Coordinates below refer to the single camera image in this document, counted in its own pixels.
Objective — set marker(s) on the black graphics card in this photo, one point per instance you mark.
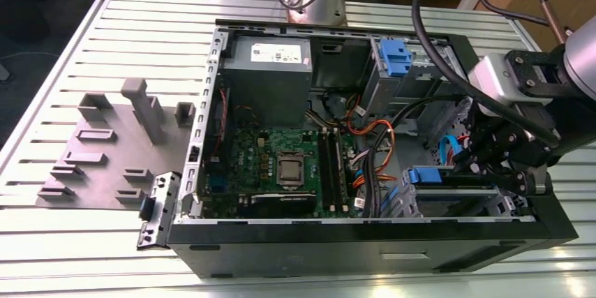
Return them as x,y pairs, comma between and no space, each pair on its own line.
284,200

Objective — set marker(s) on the grey power supply unit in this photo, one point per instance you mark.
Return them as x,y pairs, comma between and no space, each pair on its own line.
266,92

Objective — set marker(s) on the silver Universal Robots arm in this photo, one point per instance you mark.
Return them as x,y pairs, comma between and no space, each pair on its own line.
322,5

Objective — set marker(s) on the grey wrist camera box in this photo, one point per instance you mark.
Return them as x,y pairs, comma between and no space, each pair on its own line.
494,78

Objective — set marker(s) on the black RAM slot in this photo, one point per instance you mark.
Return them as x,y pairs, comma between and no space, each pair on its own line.
328,169
340,169

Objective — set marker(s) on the green motherboard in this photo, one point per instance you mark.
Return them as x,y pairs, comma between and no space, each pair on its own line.
247,144

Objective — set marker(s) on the grey parts rack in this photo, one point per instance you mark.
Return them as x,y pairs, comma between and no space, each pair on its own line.
107,190

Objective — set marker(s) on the blue drive carrier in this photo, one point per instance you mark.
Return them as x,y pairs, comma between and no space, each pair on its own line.
394,57

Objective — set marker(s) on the metal disk bay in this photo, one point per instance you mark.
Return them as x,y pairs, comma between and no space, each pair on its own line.
466,190

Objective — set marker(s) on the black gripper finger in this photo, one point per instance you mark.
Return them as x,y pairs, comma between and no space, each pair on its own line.
494,141
516,181

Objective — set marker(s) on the metal drive cage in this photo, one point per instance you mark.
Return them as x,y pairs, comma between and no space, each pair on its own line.
387,92

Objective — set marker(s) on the CPU socket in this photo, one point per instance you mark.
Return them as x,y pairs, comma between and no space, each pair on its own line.
278,172

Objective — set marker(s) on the silver CPU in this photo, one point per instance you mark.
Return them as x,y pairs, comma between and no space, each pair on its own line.
290,169

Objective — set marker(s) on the metal expansion slot bracket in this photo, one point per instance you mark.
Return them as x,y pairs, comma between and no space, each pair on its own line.
160,214

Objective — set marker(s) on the black PC case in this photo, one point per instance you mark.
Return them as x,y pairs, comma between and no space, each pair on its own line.
326,249

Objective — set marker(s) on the hard disk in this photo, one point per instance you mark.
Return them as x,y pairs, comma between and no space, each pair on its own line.
423,176

